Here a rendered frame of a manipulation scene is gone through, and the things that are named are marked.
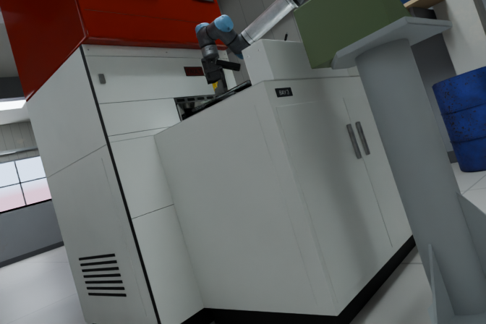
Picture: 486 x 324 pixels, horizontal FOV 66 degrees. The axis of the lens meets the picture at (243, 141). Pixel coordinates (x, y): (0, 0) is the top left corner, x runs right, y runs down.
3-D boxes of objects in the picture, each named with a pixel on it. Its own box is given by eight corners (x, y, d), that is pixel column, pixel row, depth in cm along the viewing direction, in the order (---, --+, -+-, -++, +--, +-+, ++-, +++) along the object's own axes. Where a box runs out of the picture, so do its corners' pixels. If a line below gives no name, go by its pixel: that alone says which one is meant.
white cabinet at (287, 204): (209, 327, 151) (152, 136, 156) (325, 243, 222) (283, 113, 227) (350, 344, 108) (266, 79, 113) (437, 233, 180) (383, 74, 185)
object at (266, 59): (252, 90, 125) (240, 50, 126) (330, 83, 166) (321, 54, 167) (273, 79, 119) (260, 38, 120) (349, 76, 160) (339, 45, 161)
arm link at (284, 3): (320, -18, 165) (239, 55, 182) (305, -38, 159) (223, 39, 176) (327, -11, 155) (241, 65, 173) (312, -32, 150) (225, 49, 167)
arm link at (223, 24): (241, 27, 169) (225, 38, 176) (223, 9, 164) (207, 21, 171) (236, 38, 165) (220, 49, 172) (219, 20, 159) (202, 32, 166)
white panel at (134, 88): (106, 144, 143) (79, 46, 145) (244, 120, 203) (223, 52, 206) (110, 142, 141) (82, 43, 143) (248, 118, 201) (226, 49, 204)
